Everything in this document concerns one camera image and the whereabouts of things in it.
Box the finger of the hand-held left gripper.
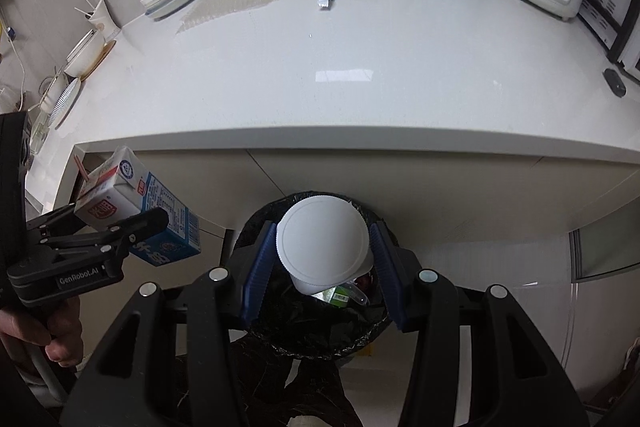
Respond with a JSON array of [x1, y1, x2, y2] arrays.
[[25, 204, 83, 249], [37, 207, 171, 269]]

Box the green paper carton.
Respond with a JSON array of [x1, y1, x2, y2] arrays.
[[320, 286, 354, 308]]

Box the white plastic bottle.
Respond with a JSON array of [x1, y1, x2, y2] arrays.
[[276, 196, 376, 297]]

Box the black trash bin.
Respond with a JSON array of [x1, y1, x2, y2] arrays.
[[227, 191, 401, 360]]

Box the round wooden coaster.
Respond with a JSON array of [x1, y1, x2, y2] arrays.
[[80, 39, 118, 82]]

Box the white countertop oven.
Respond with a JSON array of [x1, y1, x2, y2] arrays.
[[577, 0, 640, 84]]

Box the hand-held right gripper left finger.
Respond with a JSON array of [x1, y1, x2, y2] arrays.
[[60, 221, 281, 427]]

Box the white toothpick cup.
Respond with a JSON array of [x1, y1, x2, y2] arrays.
[[75, 0, 121, 42]]

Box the white ceramic bowl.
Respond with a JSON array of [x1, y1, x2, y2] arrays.
[[62, 29, 108, 78]]

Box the person's left hand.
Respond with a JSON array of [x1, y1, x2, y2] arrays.
[[0, 296, 85, 369]]

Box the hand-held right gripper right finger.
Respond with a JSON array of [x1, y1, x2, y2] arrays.
[[367, 222, 591, 427]]

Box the clear drinking glass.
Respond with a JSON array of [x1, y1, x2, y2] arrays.
[[27, 109, 54, 152]]

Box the ribbed white plate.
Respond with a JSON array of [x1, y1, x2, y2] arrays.
[[51, 78, 84, 130]]

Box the blue milk carton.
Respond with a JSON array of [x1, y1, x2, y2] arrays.
[[74, 146, 203, 268]]

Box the small black case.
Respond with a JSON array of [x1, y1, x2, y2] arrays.
[[602, 67, 627, 98]]

